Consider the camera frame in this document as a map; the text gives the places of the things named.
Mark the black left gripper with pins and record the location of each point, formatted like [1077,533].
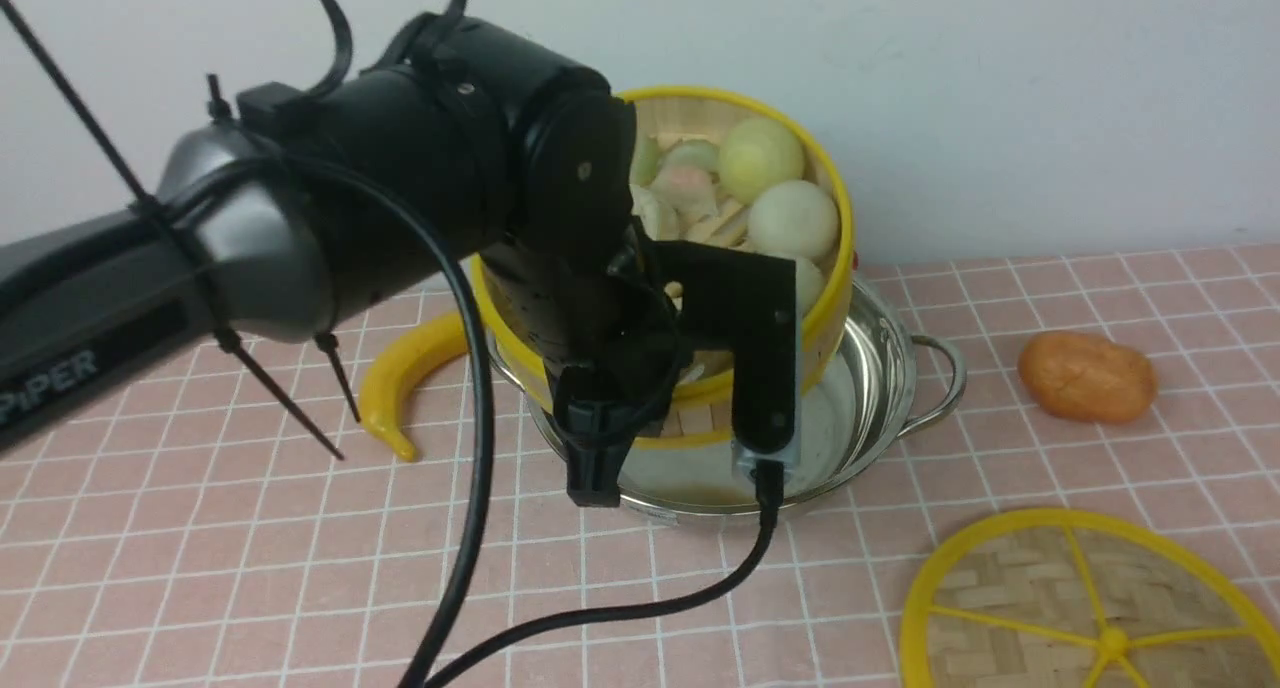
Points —
[597,314]

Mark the yellow bamboo steamer basket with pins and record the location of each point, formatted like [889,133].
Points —
[835,298]

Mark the yellow bamboo steamer lid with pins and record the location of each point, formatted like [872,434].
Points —
[1066,598]

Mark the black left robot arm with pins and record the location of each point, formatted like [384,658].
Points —
[307,209]

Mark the stainless steel pot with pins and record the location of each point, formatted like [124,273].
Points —
[878,383]

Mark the yellow plastic banana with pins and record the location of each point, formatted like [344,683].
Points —
[396,373]

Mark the white pleated bun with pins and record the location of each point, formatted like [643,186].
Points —
[809,283]

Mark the pink green dumpling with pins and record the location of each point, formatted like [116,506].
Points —
[687,179]

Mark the white bun upper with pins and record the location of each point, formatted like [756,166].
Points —
[794,218]

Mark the pale yellow bun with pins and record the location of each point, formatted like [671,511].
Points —
[757,154]

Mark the pink checkered tablecloth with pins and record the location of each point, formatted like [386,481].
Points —
[187,532]

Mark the orange bread roll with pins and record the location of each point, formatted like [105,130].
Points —
[1086,377]

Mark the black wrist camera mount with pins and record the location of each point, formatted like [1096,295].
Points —
[744,304]

